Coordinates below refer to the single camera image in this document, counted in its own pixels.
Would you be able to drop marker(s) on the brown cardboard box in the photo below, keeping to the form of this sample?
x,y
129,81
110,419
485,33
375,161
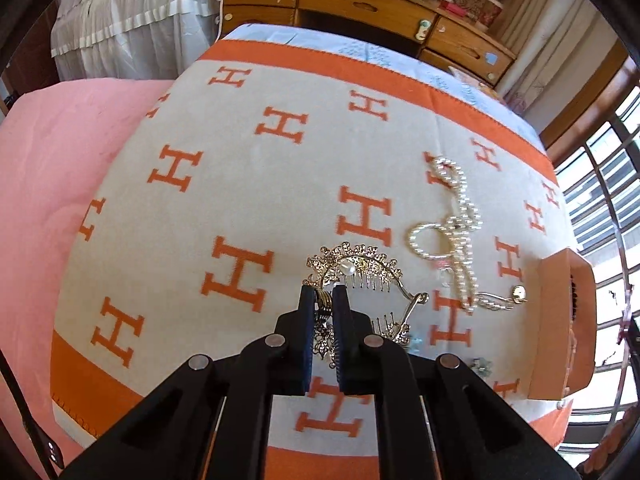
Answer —
x,y
557,325

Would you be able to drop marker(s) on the orange and beige printed blanket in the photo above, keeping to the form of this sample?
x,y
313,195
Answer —
x,y
250,185

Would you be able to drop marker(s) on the gold wing hairpin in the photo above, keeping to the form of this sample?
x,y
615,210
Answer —
x,y
500,303

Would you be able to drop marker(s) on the wooden desk with drawers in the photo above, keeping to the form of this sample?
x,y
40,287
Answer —
x,y
360,5

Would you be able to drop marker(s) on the small pale blue flower earring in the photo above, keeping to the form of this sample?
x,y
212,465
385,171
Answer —
x,y
412,342
482,366

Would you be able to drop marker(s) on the pink bed sheet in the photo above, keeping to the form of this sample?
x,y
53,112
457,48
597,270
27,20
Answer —
x,y
55,170

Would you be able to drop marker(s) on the window security grille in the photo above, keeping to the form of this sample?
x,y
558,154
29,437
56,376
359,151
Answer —
x,y
607,200

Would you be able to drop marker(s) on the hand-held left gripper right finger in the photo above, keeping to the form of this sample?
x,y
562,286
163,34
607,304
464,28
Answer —
x,y
341,345

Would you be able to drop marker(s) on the gold rhinestone hair comb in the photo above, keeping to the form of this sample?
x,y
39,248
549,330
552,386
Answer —
x,y
350,262

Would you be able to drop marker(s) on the white lace cover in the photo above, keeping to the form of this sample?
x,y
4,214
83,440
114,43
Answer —
x,y
130,15

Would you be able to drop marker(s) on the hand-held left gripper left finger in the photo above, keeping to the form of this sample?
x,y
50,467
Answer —
x,y
306,345

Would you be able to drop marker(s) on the light blue bed sheet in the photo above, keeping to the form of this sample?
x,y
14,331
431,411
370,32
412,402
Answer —
x,y
380,55

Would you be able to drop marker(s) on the beige curtain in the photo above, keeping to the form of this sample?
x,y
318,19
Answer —
x,y
545,35

